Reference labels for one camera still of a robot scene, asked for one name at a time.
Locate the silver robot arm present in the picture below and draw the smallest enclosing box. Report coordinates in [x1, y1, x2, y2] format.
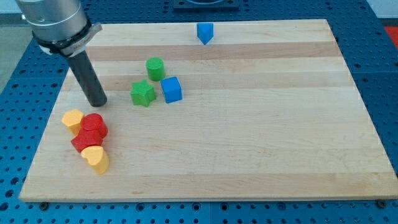
[16, 0, 102, 57]

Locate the blue cube block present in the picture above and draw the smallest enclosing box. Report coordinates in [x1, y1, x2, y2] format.
[160, 77, 182, 103]

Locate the green star block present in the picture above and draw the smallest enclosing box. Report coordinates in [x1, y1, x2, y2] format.
[130, 80, 156, 107]

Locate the wooden board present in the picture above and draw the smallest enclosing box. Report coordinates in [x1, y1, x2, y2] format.
[19, 19, 397, 203]

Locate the green cylinder block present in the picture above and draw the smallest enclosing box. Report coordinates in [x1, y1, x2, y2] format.
[146, 57, 165, 81]

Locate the blue triangular prism block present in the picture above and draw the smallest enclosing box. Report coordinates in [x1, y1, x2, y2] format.
[197, 23, 214, 45]

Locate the red cylinder block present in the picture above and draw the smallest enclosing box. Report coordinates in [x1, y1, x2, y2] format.
[80, 113, 108, 138]

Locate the yellow heart block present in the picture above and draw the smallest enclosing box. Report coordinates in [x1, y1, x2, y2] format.
[81, 146, 109, 175]

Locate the yellow hexagon block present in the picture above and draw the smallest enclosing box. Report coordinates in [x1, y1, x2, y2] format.
[62, 109, 85, 136]

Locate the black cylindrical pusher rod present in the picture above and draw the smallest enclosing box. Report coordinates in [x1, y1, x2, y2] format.
[66, 50, 107, 107]

